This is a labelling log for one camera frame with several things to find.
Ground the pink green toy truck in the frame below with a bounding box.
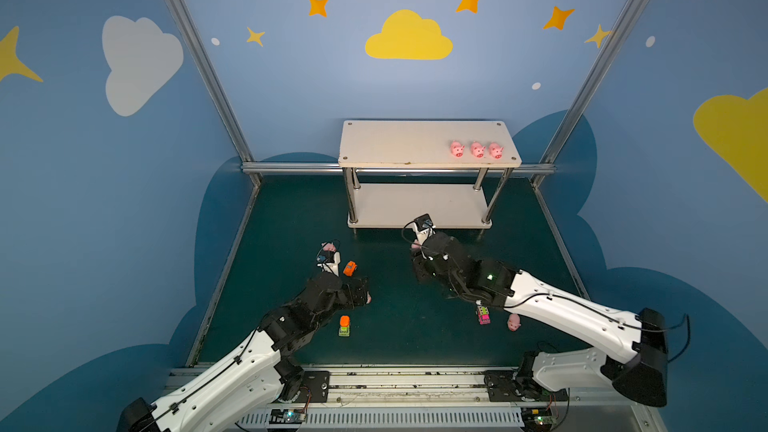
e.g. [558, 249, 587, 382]
[476, 305, 491, 325]

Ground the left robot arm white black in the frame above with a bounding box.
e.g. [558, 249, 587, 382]
[116, 272, 371, 431]

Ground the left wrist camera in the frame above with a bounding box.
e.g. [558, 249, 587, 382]
[316, 250, 341, 276]

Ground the aluminium frame post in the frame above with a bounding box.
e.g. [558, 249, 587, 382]
[531, 0, 650, 190]
[164, 0, 254, 165]

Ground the right controller board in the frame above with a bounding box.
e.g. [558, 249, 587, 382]
[520, 408, 557, 432]

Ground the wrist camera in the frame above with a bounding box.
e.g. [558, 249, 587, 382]
[411, 214, 435, 246]
[316, 250, 341, 276]

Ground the orange green toy truck left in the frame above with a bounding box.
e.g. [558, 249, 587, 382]
[338, 315, 351, 337]

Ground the white two-tier shelf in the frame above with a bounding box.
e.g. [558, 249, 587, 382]
[338, 120, 522, 230]

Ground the left aluminium frame post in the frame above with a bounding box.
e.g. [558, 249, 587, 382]
[164, 0, 254, 165]

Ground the left controller board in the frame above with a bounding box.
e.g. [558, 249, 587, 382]
[268, 409, 307, 427]

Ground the right aluminium frame post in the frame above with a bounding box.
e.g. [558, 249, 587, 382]
[531, 0, 650, 190]

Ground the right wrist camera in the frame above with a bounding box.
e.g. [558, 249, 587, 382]
[411, 214, 435, 246]

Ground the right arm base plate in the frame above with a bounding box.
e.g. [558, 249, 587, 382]
[483, 370, 569, 402]

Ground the rear aluminium frame bar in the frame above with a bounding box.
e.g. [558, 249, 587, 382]
[241, 160, 556, 176]

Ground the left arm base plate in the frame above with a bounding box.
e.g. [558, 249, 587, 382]
[279, 370, 330, 404]

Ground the controller board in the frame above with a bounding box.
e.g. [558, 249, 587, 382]
[520, 408, 557, 432]
[268, 409, 307, 427]

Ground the orange toy car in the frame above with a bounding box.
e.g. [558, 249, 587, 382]
[343, 261, 357, 277]

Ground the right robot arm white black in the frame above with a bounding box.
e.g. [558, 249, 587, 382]
[411, 231, 669, 408]

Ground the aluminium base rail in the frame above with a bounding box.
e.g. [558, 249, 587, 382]
[167, 367, 666, 431]

